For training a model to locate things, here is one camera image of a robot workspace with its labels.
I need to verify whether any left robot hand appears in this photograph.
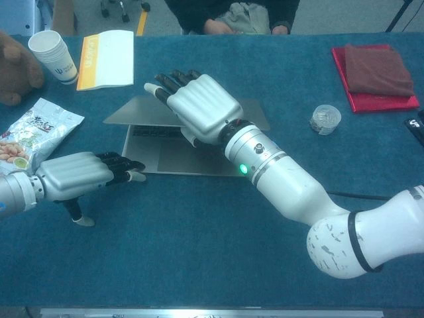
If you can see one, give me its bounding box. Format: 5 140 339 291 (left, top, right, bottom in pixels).
34 151 148 227

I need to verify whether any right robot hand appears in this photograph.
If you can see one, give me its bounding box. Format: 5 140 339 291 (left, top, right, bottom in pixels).
144 69 245 148

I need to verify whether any silver laptop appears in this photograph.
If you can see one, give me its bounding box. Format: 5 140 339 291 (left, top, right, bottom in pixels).
103 95 271 178

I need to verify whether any white peanut snack bag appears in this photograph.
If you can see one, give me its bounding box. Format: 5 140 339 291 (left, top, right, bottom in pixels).
0 97 85 176

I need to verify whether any seated person in dark clothes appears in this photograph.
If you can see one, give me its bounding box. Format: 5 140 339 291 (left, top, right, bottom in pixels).
164 0 301 36

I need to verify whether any yellow and white book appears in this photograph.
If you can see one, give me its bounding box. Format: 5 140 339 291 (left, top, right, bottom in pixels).
76 29 135 91

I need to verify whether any brown plush toy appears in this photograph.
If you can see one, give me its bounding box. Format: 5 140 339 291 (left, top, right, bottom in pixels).
0 30 45 106

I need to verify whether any white paper cup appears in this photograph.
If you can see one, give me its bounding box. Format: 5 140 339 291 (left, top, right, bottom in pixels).
27 30 79 85

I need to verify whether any clear plastic clip container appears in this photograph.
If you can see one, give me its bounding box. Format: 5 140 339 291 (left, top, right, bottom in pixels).
309 104 342 136

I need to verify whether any blue table cloth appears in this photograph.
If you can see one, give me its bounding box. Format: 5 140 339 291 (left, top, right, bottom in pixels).
0 32 424 309

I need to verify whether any brown cardboard box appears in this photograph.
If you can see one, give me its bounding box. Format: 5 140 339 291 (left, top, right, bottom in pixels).
52 0 79 36

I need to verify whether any white cabinet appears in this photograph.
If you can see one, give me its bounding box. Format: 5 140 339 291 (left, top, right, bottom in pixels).
19 0 56 36

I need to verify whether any red flat box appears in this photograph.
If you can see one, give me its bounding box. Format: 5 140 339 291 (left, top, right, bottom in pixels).
331 44 421 114

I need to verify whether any folded brown cloth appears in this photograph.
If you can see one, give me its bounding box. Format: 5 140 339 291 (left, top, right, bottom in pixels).
344 43 415 97

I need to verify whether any black device with white mark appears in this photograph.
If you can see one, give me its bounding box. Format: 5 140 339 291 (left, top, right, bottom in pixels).
403 109 424 148

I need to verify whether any black tripod leg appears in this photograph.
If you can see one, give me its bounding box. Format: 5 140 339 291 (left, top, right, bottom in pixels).
385 0 415 33

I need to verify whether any aluminium frame rail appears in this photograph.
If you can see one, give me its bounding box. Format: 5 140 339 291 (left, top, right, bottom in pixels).
39 307 384 318

